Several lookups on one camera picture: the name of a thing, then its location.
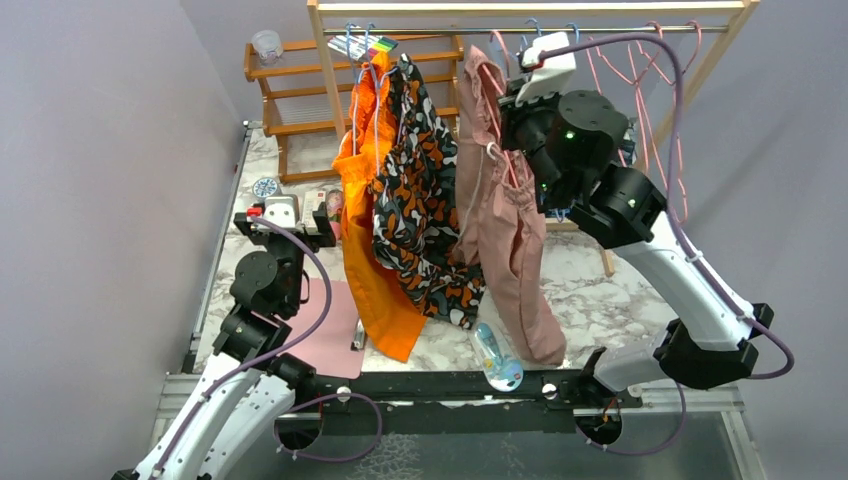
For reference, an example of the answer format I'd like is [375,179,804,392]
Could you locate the pink clipboard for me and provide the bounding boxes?
[286,278,365,379]

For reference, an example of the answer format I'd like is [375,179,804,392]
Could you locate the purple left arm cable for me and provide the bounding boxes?
[148,217,334,478]

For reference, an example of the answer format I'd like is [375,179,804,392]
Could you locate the camouflage orange black shorts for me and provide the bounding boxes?
[373,54,485,329]

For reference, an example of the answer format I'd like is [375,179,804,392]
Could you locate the wooden shelf rack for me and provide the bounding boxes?
[243,35,465,183]

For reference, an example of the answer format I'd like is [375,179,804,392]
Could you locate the metal hanging rod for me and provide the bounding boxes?
[323,24,729,36]

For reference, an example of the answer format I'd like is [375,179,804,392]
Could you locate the clear plastic cup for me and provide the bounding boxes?
[251,29,284,66]

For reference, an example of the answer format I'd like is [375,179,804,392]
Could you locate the white rectangular box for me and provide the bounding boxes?
[301,189,326,235]

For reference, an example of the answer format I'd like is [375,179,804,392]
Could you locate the pink shorts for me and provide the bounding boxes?
[454,46,566,366]

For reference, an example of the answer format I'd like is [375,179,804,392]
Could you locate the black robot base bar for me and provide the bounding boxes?
[273,369,642,445]

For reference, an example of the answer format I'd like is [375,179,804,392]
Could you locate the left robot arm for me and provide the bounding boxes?
[114,195,336,479]

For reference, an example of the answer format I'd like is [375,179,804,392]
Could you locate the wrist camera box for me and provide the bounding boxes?
[515,31,577,106]
[246,194,302,231]

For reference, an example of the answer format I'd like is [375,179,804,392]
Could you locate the pink floral bottle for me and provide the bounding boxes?
[325,189,344,241]

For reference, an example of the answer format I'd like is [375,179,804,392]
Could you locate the marker pen set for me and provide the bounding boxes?
[327,35,399,62]

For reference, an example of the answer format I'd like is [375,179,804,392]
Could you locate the blue hanger holding shorts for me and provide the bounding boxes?
[344,23,402,177]

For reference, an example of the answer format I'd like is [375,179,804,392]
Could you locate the pink wire hanger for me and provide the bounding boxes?
[586,19,704,223]
[480,29,521,190]

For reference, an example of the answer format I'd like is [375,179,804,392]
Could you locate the wooden clothes rack frame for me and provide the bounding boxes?
[306,0,762,278]

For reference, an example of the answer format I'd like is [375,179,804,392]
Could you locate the blue wire hanger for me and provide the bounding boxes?
[520,17,581,51]

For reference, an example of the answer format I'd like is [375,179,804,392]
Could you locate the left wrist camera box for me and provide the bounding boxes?
[246,194,302,231]

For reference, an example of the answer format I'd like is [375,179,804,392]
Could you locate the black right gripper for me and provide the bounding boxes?
[497,77,570,204]

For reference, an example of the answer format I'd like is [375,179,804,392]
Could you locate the clear plastic toy package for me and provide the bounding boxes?
[470,322,524,393]

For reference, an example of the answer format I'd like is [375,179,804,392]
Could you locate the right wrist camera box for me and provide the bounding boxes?
[515,31,577,106]

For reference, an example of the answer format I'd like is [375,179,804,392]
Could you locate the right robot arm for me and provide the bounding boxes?
[497,90,773,407]

